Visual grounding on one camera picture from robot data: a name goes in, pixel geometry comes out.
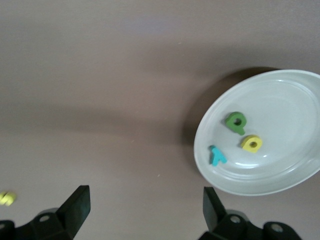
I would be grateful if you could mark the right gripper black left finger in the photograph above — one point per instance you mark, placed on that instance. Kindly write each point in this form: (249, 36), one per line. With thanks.
(73, 212)

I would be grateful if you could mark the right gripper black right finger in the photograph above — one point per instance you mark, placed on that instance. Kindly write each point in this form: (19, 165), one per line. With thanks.
(215, 215)

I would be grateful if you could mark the teal foam letter y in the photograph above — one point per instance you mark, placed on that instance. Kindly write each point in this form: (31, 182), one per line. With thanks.
(215, 157)

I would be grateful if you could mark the yellow foam letter a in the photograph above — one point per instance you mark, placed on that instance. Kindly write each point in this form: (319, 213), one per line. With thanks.
(258, 143)

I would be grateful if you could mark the green foam letter d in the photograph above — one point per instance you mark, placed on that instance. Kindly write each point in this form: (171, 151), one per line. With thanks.
(230, 120)

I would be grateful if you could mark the yellow foam letter s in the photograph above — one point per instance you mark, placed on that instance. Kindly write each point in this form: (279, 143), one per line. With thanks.
(7, 198)

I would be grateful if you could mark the beige brown plate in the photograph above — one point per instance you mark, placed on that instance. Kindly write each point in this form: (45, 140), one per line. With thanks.
(275, 112)

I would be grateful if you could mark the brown table cover sheet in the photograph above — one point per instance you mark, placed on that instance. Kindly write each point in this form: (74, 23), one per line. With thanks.
(100, 75)

